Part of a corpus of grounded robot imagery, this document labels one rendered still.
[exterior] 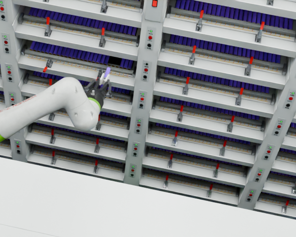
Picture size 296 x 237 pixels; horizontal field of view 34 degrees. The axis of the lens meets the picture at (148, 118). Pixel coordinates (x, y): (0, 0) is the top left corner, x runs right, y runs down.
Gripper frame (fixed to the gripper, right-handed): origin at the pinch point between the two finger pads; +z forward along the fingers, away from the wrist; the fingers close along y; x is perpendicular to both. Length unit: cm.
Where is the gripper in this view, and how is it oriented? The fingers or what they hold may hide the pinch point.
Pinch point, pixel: (104, 79)
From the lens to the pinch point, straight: 227.0
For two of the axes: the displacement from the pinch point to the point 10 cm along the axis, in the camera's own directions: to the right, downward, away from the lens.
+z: 1.5, -5.1, 8.5
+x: -1.4, 8.4, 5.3
